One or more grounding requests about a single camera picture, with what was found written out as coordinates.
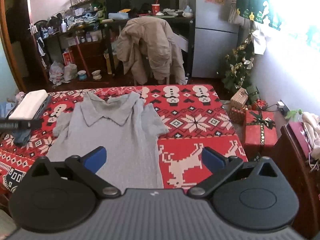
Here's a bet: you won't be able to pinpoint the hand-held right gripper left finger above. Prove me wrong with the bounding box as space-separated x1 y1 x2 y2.
27 146 122 198

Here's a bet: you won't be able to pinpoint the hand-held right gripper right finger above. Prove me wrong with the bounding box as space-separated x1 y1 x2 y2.
187 147 283 198

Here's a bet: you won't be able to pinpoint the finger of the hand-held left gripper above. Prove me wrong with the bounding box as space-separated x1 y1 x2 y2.
0 119 43 130

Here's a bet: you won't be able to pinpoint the grey polo shirt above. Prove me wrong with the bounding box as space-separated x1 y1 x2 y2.
46 91 170 189

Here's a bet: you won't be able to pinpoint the folded blue jeans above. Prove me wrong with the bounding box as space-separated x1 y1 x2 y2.
7 95 52 145

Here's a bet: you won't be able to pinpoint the white folded cloth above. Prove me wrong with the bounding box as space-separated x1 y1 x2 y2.
9 90 48 120

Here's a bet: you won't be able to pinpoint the red patterned blanket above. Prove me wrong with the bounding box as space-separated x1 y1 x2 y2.
0 84 248 195

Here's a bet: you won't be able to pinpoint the red gift box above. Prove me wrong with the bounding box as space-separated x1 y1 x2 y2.
242 109 278 155

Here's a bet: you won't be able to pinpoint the white printed plastic bag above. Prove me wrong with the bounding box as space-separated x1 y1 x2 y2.
49 60 66 83

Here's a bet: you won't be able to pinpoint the brown patterned gift box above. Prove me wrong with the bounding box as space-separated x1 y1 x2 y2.
229 88 249 110

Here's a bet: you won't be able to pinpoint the pale plastic bag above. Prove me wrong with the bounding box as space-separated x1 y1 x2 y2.
64 64 78 81

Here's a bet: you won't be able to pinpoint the green gift box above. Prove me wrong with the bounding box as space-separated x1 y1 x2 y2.
246 85 260 103

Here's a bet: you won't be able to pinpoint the red carton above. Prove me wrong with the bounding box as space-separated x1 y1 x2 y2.
62 50 75 65

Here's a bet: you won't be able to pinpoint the wooden nightstand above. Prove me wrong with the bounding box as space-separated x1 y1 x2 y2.
271 120 320 238

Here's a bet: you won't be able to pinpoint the white power strip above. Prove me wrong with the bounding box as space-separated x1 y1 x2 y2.
277 101 290 117

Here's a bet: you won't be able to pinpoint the red broom stick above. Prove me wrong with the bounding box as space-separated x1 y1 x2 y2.
75 44 91 78

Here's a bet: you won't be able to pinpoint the small Christmas tree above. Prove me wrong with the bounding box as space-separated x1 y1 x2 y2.
220 30 258 93

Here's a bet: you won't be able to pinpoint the cluttered wooden shelf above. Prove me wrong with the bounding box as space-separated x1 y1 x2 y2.
35 0 108 80

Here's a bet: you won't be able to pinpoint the cream cloth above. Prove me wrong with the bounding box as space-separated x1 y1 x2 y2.
301 112 320 160

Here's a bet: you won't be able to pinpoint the silver refrigerator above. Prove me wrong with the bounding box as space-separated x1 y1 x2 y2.
186 0 240 79

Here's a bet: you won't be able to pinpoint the beige jacket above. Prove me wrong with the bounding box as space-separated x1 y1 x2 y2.
116 16 187 85

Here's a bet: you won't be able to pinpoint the black computer tower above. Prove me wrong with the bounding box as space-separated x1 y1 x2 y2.
104 0 132 19

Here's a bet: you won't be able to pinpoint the green printed curtain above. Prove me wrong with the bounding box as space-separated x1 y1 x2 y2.
236 0 320 53

